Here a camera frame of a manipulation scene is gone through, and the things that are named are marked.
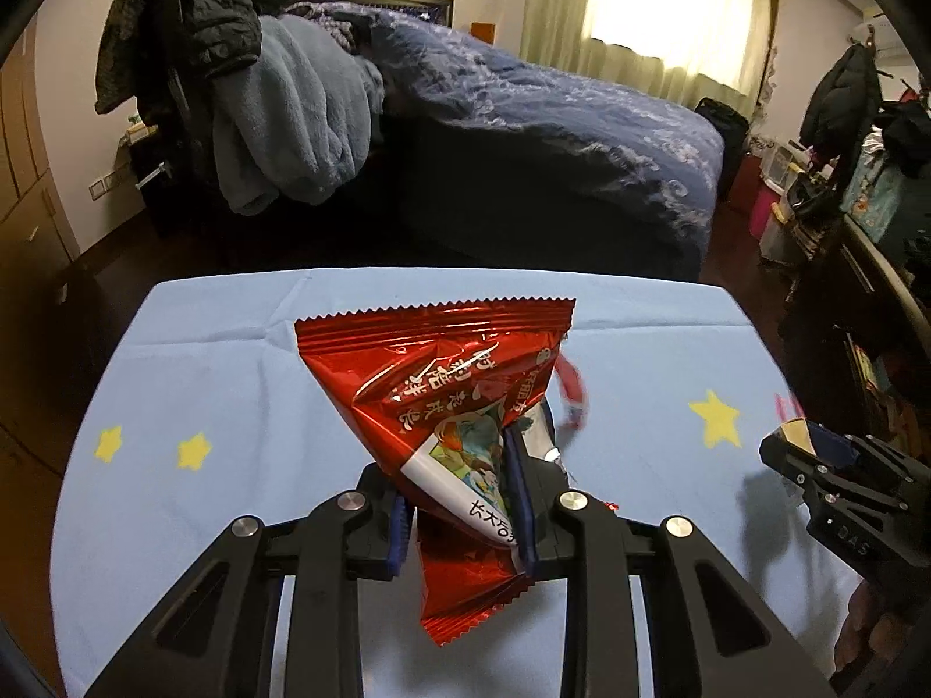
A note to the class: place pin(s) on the light blue patterned tablecloth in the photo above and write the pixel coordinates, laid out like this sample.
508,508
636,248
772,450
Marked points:
206,412

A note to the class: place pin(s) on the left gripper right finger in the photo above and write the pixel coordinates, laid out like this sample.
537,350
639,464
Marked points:
709,633

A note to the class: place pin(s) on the hanging black coat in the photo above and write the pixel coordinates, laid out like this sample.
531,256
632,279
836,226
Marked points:
842,109

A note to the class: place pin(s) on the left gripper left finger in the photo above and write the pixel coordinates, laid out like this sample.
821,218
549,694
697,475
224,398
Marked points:
213,633

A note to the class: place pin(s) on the orange bedside box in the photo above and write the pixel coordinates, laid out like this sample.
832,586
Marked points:
483,31

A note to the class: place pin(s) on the wooden nightstand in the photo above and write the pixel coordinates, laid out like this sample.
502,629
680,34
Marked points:
148,161

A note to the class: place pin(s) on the black suitcase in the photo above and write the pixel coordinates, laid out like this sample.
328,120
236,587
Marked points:
733,129

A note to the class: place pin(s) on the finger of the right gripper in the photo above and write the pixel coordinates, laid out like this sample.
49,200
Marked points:
800,465
859,455

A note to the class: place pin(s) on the bed with blue duvet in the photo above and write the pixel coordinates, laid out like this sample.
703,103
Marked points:
578,174

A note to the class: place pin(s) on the wooden wardrobe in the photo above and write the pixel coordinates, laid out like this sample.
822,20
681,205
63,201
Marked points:
38,245

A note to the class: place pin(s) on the pink storage container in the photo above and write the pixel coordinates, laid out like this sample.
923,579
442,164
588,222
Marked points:
761,212

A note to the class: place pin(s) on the light blue fleece blanket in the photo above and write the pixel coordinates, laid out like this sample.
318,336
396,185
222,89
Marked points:
298,123

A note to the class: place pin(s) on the dark wooden dresser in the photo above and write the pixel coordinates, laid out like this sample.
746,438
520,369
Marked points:
856,343

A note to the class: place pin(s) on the green window curtain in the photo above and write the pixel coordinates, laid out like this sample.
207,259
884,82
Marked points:
682,51

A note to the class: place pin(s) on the dark jackets pile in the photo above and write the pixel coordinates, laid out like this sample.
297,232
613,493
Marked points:
146,42

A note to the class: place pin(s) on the red snack bag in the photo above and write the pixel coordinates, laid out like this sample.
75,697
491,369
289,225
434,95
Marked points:
429,391

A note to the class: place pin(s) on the person right hand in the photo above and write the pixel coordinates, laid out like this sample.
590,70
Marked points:
871,625

